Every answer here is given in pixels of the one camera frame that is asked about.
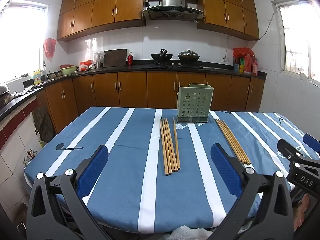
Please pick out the dark metal pot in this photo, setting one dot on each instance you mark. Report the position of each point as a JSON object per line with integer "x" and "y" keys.
{"x": 5, "y": 97}

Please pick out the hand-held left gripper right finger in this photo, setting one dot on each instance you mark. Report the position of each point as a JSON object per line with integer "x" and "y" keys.
{"x": 225, "y": 170}

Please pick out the wooden base cabinets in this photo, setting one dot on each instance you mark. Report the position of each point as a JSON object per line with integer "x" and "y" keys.
{"x": 132, "y": 90}

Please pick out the green basin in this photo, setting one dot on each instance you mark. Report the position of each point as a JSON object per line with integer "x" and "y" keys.
{"x": 68, "y": 70}

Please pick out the red bottle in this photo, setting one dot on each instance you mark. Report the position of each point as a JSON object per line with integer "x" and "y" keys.
{"x": 130, "y": 60}

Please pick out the white rag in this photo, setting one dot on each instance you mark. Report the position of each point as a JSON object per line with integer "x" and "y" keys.
{"x": 23, "y": 91}

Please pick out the wok with lid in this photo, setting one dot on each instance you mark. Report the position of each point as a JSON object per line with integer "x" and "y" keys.
{"x": 188, "y": 56}

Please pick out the window with bars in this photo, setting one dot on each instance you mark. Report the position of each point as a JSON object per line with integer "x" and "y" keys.
{"x": 297, "y": 37}
{"x": 22, "y": 42}

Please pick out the red hanging plastic bag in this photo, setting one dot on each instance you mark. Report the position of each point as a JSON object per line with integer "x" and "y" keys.
{"x": 50, "y": 47}

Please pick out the dark cutting board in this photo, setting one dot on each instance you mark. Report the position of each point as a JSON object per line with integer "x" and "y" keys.
{"x": 115, "y": 58}

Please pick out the clear plastic bag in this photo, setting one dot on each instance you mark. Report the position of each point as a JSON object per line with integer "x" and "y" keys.
{"x": 98, "y": 57}

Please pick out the black kitchen countertop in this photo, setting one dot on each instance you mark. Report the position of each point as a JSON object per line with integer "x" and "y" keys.
{"x": 140, "y": 68}

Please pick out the red packages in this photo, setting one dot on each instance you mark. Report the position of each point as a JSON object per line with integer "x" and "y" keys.
{"x": 247, "y": 60}

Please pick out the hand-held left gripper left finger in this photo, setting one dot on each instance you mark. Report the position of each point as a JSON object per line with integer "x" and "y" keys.
{"x": 92, "y": 170}

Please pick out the gas stove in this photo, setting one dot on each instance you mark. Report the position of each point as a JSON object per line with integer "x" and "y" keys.
{"x": 175, "y": 65}

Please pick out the red white plastic bag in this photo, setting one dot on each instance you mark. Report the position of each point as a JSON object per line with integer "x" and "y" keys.
{"x": 85, "y": 64}

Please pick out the white fluffy towel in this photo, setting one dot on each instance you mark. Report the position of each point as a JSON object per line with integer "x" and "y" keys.
{"x": 190, "y": 233}

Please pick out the white wall outlet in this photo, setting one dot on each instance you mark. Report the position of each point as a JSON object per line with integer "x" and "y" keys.
{"x": 225, "y": 59}

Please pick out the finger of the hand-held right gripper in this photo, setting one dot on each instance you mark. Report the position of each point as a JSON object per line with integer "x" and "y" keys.
{"x": 303, "y": 155}
{"x": 312, "y": 142}

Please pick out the metal faucet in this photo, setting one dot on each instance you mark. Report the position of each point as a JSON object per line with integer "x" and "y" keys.
{"x": 45, "y": 67}

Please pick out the yellow detergent bottle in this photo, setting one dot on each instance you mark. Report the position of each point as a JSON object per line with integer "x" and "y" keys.
{"x": 37, "y": 77}

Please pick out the green perforated chopstick holder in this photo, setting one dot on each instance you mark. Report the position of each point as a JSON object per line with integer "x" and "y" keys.
{"x": 195, "y": 105}

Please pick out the blue white striped tablecloth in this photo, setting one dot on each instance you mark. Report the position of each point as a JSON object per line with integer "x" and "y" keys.
{"x": 125, "y": 167}

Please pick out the black wok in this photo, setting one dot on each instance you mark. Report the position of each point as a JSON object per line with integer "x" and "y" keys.
{"x": 161, "y": 56}

